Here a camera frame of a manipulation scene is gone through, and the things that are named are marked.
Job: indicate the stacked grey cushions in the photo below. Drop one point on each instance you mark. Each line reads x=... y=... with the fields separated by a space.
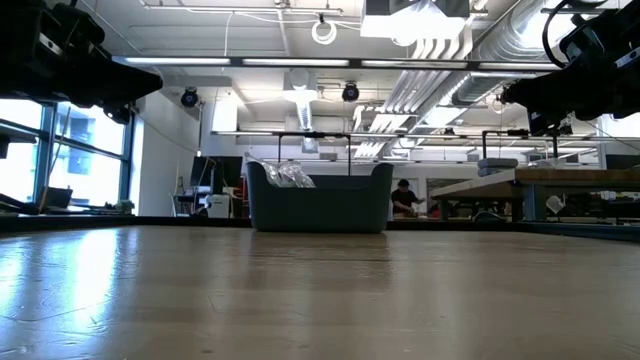
x=497 y=166

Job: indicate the long ceiling light strip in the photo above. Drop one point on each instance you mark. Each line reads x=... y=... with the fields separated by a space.
x=300 y=62

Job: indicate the white ceiling fixture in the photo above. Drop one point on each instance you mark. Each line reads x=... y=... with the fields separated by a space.
x=302 y=100

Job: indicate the window with dark frame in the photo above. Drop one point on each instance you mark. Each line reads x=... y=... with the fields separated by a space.
x=85 y=150

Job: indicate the black metal table frame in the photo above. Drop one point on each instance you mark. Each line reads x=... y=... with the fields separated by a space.
x=550 y=229

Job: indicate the silver ventilation duct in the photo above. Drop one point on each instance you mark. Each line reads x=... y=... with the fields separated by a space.
x=450 y=75

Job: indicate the black computer monitor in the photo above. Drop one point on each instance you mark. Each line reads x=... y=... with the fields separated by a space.
x=624 y=161
x=220 y=170

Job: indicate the clear plastic bag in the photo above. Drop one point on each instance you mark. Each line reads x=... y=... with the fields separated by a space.
x=267 y=170
x=297 y=176

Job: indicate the dark open laptop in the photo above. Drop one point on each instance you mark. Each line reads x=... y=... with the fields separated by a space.
x=56 y=197

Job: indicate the teal plastic bin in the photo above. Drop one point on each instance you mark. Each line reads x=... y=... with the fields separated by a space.
x=320 y=205

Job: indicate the black metal stand frame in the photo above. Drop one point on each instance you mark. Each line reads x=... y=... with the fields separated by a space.
x=520 y=133

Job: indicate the white computer tower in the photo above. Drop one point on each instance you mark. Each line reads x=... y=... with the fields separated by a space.
x=220 y=205

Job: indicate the wooden workbench with blue legs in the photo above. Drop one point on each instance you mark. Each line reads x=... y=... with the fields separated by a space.
x=550 y=180

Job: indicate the person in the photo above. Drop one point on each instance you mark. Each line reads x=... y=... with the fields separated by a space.
x=404 y=197

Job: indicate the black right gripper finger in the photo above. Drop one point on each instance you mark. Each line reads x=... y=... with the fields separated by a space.
x=540 y=95

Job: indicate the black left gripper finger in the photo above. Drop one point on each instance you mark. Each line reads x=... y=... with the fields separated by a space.
x=130 y=85

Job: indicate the black round spotlight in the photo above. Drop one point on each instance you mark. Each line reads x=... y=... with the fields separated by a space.
x=189 y=98
x=350 y=92

